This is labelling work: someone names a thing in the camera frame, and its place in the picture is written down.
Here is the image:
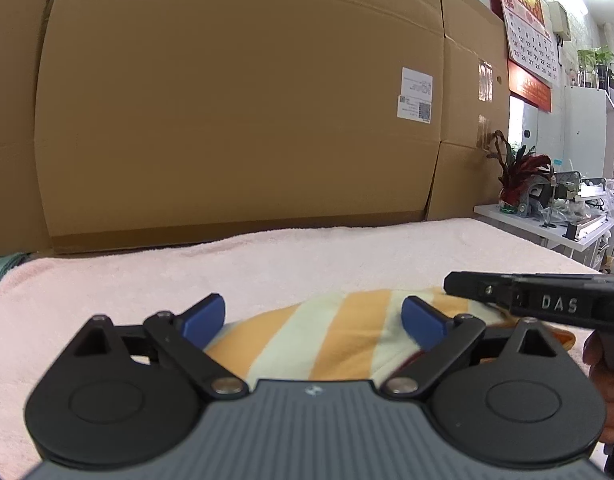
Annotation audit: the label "red-leaf potted plant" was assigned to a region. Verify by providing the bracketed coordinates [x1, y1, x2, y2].
[487, 130, 556, 217]

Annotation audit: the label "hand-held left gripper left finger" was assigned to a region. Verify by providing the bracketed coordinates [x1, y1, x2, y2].
[74, 292, 250, 401]

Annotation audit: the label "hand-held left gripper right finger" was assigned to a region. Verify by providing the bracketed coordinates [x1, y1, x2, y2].
[379, 296, 570, 402]

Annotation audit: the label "white side table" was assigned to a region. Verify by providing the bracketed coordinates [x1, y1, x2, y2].
[473, 202, 614, 277]

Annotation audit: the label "green potted plants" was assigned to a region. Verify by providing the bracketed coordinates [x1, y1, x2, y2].
[576, 46, 614, 94]

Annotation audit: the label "beige wall box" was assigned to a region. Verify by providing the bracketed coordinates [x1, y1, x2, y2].
[547, 1, 574, 44]

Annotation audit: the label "red wall calendar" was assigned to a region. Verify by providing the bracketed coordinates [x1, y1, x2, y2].
[487, 0, 561, 112]

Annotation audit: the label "cardboard box with taped seam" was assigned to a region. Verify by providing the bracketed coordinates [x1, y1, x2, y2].
[438, 0, 511, 152]

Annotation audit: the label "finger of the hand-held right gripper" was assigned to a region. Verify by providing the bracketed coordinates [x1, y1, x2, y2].
[444, 271, 518, 313]

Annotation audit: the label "metal machine parts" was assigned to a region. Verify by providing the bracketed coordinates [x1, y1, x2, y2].
[518, 170, 614, 242]

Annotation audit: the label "white cabinet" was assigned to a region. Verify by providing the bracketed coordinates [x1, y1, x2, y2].
[508, 82, 614, 197]

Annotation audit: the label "small cardboard box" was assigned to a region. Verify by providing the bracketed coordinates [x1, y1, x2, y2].
[425, 140, 508, 222]

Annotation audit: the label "orange white striped shirt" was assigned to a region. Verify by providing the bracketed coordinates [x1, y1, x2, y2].
[204, 286, 576, 396]

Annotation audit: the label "pink fleece blanket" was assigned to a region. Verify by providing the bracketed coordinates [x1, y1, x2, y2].
[0, 217, 612, 476]

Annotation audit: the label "cardboard box with tape marks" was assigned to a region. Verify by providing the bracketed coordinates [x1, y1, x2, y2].
[0, 0, 71, 262]

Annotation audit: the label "large cardboard box white label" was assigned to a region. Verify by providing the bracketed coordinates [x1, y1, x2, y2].
[34, 0, 446, 257]

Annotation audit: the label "teal mat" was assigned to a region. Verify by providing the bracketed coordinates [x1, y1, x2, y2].
[0, 252, 34, 297]

